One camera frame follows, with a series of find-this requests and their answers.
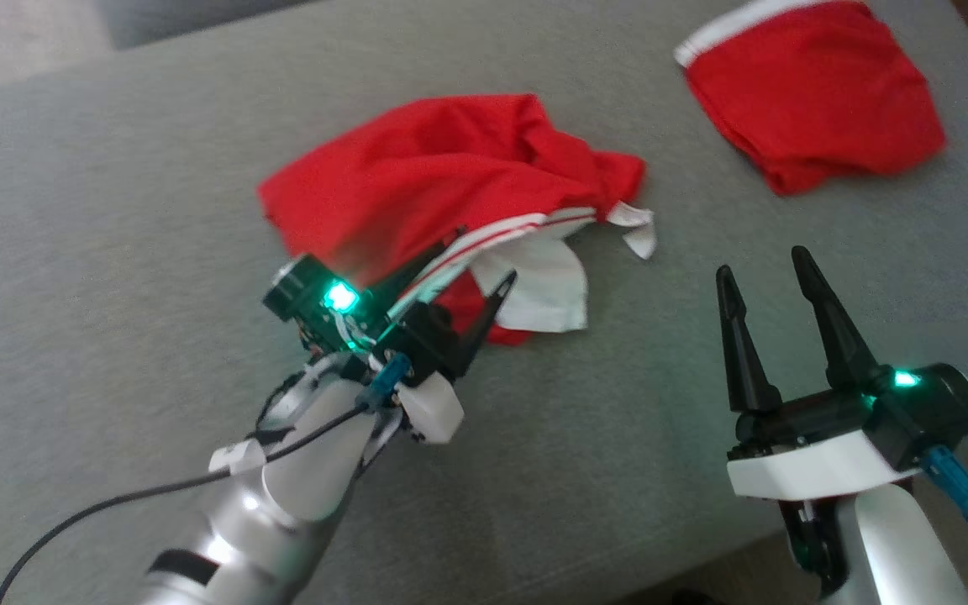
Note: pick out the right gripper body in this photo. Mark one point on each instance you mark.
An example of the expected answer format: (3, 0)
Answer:
(812, 466)

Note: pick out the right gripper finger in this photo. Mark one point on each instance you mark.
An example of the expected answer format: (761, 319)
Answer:
(841, 336)
(744, 353)

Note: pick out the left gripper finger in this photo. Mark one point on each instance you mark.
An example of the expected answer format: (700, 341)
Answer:
(480, 332)
(404, 281)

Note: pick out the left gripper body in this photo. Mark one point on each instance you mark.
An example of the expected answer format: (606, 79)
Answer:
(425, 361)

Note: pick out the red shirt with striped trim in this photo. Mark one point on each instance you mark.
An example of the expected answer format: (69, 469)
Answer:
(417, 168)

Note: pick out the red shorts with white stripes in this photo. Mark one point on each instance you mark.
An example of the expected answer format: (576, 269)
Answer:
(820, 92)

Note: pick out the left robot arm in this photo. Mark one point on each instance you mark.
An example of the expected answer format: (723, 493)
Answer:
(307, 475)

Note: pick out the large grey sofa seat cushion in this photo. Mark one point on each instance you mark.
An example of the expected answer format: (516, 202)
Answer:
(576, 420)

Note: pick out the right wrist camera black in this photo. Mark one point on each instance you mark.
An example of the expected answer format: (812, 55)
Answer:
(929, 412)

